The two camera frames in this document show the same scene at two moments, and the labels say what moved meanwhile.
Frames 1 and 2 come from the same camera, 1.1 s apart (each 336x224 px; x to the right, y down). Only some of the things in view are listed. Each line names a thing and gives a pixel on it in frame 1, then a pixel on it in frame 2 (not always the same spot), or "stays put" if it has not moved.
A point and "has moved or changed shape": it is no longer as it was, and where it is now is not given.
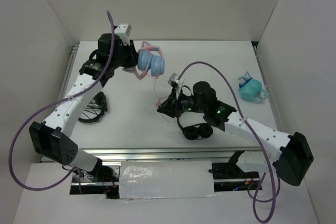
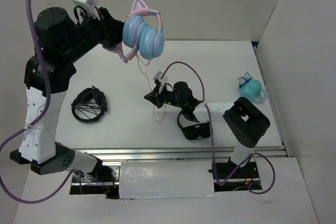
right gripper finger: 168,108 to 152,97
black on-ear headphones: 198,131 stays put
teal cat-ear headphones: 251,88 stays put
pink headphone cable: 159,98 has moved or changed shape
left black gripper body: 126,57 to 104,33
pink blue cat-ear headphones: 150,61 to 143,34
